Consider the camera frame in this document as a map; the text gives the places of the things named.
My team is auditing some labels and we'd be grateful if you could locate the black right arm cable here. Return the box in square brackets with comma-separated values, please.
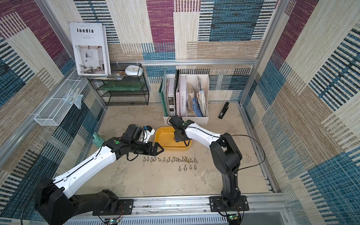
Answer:
[166, 116, 266, 172]

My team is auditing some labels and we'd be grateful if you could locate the black stapler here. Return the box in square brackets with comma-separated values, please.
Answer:
[218, 102, 229, 119]

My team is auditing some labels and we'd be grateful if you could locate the black wire mesh shelf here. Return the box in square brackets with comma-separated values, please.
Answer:
[87, 62, 150, 107]

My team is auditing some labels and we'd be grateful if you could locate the yellow oval storage tray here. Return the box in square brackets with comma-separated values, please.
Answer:
[155, 127, 192, 151]

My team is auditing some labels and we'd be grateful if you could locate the blue booklet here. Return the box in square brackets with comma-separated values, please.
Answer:
[193, 97, 203, 117]

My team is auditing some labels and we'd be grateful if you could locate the white round alarm clock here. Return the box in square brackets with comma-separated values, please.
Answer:
[125, 65, 143, 77]

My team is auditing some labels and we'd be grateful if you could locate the green folder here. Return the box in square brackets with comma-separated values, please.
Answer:
[158, 69, 169, 117]

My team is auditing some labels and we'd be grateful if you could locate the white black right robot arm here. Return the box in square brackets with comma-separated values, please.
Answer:
[168, 115, 242, 210]

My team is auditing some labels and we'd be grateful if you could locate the white perforated file organizer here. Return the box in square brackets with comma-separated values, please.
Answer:
[163, 70, 210, 125]

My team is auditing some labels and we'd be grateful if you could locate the white Inedia magazine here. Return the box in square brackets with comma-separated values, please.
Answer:
[69, 22, 111, 77]

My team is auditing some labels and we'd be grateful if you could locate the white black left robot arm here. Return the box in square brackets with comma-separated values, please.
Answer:
[34, 124, 164, 225]

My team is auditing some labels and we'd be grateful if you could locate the white wire wall basket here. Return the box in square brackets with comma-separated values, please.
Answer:
[34, 78, 88, 126]

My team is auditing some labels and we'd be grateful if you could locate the white pink book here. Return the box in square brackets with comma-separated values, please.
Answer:
[176, 75, 187, 117]

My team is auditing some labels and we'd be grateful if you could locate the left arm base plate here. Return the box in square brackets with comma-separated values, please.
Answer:
[92, 199, 134, 216]

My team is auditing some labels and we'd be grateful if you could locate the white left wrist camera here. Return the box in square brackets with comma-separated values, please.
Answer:
[142, 126, 155, 143]

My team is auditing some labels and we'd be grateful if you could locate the green spray bottle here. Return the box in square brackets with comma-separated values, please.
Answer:
[92, 132, 105, 148]

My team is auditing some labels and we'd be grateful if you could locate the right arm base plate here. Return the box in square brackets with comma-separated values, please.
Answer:
[209, 195, 249, 212]

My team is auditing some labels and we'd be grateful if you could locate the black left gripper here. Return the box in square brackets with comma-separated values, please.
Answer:
[130, 141, 165, 155]

